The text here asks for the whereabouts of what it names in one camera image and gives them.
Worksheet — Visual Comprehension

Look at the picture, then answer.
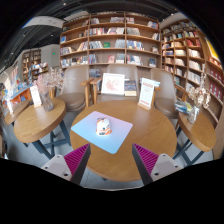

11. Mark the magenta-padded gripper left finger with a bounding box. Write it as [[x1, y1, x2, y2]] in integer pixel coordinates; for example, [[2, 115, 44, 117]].
[[41, 143, 92, 186]]

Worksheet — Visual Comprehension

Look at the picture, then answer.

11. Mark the brown padded wooden armchair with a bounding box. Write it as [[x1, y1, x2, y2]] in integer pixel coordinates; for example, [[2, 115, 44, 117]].
[[54, 64, 96, 113], [149, 67, 179, 119], [89, 63, 141, 104]]

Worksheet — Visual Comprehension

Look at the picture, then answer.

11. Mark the distant wooden bookshelf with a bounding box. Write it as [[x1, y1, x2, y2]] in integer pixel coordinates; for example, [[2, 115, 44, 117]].
[[20, 48, 43, 83]]

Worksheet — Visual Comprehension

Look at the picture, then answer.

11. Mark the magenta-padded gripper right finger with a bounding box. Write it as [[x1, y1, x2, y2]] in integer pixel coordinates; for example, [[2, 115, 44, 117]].
[[131, 143, 184, 186]]

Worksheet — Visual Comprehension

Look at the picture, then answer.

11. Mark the blue yellow book stack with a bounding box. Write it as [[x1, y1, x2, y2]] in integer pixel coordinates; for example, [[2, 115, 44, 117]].
[[174, 99, 194, 115]]

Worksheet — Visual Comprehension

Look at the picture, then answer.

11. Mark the round wooden side table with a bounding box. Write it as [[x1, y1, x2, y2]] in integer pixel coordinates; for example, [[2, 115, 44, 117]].
[[13, 97, 73, 160], [2, 99, 31, 127], [173, 111, 218, 168]]

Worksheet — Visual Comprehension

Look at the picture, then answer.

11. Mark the small white sign wooden base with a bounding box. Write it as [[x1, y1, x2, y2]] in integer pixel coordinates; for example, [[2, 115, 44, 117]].
[[29, 84, 43, 109]]

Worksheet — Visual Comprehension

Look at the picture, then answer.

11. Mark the wide wooden bookshelf with books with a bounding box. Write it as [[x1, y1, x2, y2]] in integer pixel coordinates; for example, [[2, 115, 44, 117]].
[[59, 11, 162, 69]]

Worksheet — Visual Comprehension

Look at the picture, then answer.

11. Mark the curved wooden bookshelf with books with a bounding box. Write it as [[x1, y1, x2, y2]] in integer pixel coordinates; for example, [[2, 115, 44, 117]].
[[160, 18, 224, 134]]

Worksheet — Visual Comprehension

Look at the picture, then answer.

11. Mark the white framed floral picture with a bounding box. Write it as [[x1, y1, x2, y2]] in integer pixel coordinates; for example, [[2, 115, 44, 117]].
[[100, 72, 126, 97]]

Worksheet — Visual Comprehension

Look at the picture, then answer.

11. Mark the white orange sign wooden base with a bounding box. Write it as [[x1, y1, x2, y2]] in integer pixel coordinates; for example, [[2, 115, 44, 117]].
[[137, 79, 156, 111]]

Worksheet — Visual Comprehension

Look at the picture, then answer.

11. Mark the glass vase with dried flowers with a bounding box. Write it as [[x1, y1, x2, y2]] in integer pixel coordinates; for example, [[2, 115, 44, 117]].
[[186, 72, 212, 125], [34, 66, 64, 113]]

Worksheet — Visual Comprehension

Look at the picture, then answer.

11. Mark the white orange patterned computer mouse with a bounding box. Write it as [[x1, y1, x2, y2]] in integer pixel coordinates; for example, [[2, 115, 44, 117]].
[[95, 117, 113, 137]]

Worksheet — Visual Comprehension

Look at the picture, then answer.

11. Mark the pale blue pink mouse pad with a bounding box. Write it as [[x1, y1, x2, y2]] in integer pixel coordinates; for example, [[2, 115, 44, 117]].
[[70, 110, 134, 155]]

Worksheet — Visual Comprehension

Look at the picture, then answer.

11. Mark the dark cover book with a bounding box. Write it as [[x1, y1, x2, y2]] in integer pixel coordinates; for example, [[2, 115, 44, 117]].
[[124, 79, 138, 98]]

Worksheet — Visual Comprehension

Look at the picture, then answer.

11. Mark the orange book display stand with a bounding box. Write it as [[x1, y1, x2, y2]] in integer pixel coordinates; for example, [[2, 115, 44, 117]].
[[9, 61, 50, 104]]

